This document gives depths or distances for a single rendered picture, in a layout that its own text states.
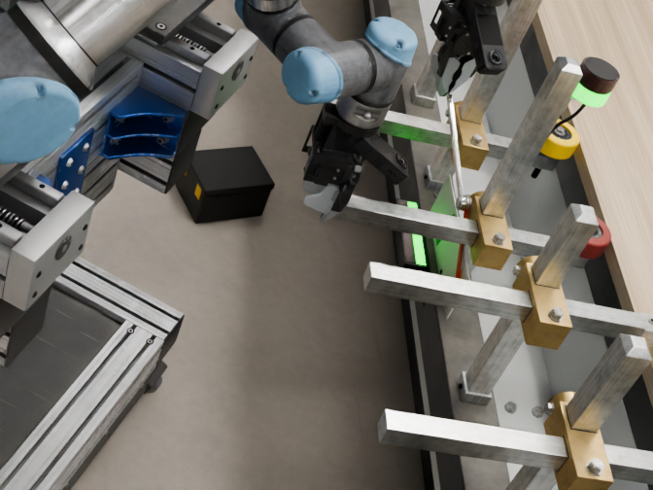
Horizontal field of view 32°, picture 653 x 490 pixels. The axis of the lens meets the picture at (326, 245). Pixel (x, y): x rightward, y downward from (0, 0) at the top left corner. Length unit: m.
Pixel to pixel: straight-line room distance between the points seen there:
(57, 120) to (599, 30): 1.49
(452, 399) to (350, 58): 0.57
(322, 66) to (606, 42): 1.04
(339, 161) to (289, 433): 1.01
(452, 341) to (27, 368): 0.84
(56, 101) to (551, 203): 1.20
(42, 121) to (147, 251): 1.65
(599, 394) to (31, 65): 0.76
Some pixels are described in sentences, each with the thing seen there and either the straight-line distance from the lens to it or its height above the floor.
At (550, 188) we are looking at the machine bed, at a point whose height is 0.77.
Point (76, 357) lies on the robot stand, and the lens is 2.30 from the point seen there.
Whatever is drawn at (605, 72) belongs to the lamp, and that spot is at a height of 1.17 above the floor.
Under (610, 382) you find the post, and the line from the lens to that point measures 1.42.
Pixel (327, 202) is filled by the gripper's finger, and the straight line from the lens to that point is 1.76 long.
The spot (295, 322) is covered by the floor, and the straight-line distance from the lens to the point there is 2.79.
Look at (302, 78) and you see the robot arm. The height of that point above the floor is 1.13.
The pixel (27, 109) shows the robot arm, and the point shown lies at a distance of 1.18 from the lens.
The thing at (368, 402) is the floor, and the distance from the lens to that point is 2.69.
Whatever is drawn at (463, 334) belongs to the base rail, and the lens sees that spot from 1.91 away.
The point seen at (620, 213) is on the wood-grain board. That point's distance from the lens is 1.98.
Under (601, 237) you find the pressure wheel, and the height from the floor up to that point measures 0.91.
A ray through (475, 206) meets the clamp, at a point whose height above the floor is 0.87.
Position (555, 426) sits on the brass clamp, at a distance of 1.50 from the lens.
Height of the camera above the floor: 1.98
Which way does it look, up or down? 41 degrees down
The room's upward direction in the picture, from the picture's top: 24 degrees clockwise
